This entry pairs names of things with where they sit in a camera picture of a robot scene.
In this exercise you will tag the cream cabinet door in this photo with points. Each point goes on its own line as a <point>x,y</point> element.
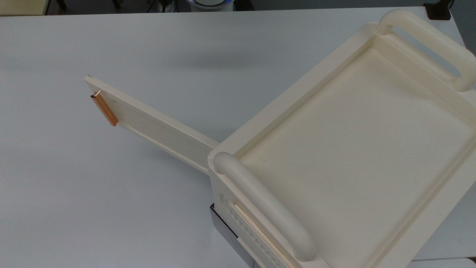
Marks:
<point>160,126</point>

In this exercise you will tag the cream plastic cabinet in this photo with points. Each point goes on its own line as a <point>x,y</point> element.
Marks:
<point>353,149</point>

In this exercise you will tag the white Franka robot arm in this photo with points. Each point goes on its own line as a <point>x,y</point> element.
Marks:
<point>210,4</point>

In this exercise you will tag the beige wooden board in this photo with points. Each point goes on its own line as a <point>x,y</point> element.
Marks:
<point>22,6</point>

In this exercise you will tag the black clamp mount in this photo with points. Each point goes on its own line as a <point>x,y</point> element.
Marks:
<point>438,11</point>

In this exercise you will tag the dark brown drawer unit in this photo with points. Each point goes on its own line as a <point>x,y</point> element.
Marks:
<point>227,230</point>

